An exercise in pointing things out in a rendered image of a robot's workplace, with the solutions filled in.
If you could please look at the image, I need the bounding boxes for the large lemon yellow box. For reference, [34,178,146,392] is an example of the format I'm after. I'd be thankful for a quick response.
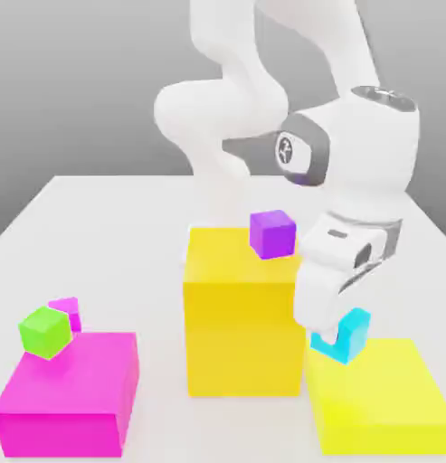
[303,337,446,457]

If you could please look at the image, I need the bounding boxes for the small purple cube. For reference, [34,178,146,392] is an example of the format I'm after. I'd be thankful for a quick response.
[249,209,298,261]

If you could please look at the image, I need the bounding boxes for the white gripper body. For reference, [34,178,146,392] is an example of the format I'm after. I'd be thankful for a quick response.
[293,261,350,334]

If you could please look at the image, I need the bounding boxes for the small green cube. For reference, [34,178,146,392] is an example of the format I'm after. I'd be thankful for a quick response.
[18,306,74,362]

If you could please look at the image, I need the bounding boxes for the large magenta box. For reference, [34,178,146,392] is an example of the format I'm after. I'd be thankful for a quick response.
[0,331,141,459]

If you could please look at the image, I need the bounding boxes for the small magenta cube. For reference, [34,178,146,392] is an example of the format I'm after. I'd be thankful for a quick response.
[47,296,82,334]

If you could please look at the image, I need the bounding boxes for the large golden yellow box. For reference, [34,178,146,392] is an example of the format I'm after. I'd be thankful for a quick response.
[182,226,308,399]

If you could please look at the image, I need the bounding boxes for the small cyan cube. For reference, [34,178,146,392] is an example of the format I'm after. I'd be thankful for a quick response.
[309,307,372,365]

